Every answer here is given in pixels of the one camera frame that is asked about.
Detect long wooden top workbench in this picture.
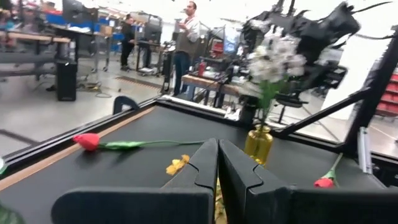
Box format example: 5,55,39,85
0,30,72,82

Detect red artificial tulip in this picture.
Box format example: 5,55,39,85
73,133,206,152
313,152,344,189

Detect standing person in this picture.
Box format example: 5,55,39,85
172,1,201,96

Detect black tower box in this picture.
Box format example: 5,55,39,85
55,59,78,102

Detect person at cart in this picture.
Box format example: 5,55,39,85
119,14,136,72

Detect black table mat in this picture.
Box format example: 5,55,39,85
0,104,388,224

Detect wooden workbench with clutter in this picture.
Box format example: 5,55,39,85
181,73,241,109

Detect white artificial flower bunch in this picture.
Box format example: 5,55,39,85
239,26,308,127

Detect green glass vase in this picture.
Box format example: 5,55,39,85
0,201,26,224

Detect black metal table frame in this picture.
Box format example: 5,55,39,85
0,26,398,187

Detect black office chair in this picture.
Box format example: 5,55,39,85
275,90,309,124

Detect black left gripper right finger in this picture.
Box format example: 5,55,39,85
218,139,398,224

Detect red storage bins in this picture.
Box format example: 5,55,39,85
374,67,398,118

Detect yellow glass vase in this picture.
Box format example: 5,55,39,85
244,124,274,166

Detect silver hinge plate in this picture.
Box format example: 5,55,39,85
356,126,373,174

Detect black edge bracket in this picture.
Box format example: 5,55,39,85
112,95,141,115

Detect yellow artificial flower bunch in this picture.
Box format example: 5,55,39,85
165,154,228,224

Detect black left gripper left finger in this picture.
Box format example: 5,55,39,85
51,138,219,224

